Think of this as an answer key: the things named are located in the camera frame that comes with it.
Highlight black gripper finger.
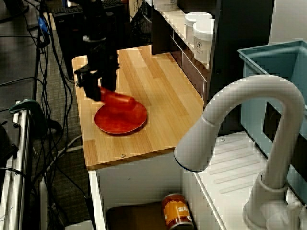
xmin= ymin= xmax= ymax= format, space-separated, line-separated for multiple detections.
xmin=81 ymin=73 xmax=102 ymax=102
xmin=101 ymin=70 xmax=118 ymax=92

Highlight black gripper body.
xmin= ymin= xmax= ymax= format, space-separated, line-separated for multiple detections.
xmin=74 ymin=37 xmax=120 ymax=84

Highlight red toy sausage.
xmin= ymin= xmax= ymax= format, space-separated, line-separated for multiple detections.
xmin=99 ymin=86 xmax=136 ymax=112

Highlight red round plate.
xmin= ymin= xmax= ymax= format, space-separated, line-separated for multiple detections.
xmin=94 ymin=99 xmax=148 ymax=135

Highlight black computer tower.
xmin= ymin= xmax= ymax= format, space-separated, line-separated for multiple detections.
xmin=52 ymin=3 xmax=131 ymax=81

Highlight green clamp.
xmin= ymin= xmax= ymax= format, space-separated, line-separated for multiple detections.
xmin=9 ymin=99 xmax=48 ymax=135

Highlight dark tile backsplash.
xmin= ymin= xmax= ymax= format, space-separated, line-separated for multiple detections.
xmin=170 ymin=35 xmax=208 ymax=99

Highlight light wooden shelf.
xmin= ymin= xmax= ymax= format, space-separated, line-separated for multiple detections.
xmin=153 ymin=7 xmax=212 ymax=71

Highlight dark grey desk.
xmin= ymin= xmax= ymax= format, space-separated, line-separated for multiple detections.
xmin=0 ymin=0 xmax=40 ymax=113

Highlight plain white plastic jar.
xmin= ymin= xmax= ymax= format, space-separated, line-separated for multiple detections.
xmin=184 ymin=11 xmax=213 ymax=46

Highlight black device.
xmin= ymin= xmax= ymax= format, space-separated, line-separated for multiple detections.
xmin=0 ymin=122 xmax=19 ymax=168

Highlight grey toy faucet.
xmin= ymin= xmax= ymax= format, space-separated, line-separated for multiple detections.
xmin=174 ymin=75 xmax=306 ymax=230

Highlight black toy kitchen hutch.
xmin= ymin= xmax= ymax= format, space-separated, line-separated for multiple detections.
xmin=151 ymin=0 xmax=275 ymax=135

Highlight orange soup can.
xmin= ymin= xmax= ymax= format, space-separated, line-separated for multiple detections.
xmin=161 ymin=193 xmax=194 ymax=230

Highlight white toy sink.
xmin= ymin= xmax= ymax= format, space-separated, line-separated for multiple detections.
xmin=88 ymin=130 xmax=307 ymax=230

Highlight teal plastic bin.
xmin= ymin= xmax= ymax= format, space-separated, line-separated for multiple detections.
xmin=237 ymin=40 xmax=307 ymax=204

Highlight black square patch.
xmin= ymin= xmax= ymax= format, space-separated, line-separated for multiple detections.
xmin=262 ymin=101 xmax=283 ymax=142

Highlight black cable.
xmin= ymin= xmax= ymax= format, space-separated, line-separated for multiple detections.
xmin=49 ymin=13 xmax=74 ymax=135
xmin=0 ymin=167 xmax=27 ymax=179
xmin=0 ymin=76 xmax=40 ymax=87

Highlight white cable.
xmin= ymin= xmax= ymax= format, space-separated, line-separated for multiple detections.
xmin=45 ymin=135 xmax=84 ymax=173

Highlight aluminium frame rail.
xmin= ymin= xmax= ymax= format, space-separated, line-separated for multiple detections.
xmin=0 ymin=100 xmax=33 ymax=230

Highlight black bar handle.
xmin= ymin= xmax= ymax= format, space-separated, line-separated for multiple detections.
xmin=83 ymin=195 xmax=97 ymax=230

